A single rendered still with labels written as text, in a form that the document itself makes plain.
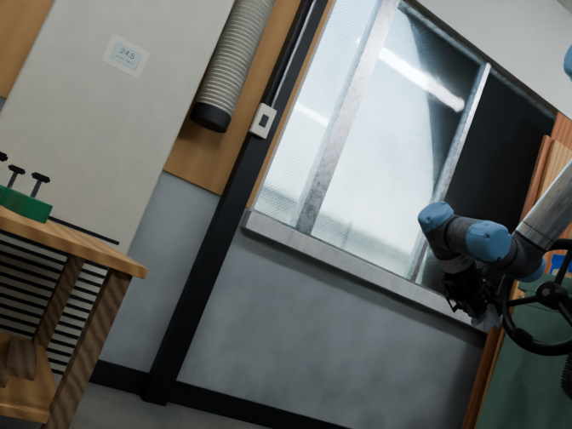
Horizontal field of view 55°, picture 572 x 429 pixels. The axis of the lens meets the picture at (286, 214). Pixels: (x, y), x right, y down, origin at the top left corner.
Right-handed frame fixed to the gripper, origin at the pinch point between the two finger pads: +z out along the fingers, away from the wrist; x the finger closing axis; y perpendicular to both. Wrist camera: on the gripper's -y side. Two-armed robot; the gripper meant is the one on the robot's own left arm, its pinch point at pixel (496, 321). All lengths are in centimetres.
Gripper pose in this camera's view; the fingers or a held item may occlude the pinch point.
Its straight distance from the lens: 141.6
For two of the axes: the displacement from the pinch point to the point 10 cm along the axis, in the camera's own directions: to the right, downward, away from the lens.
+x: 5.1, 0.8, -8.6
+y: -7.0, 6.2, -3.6
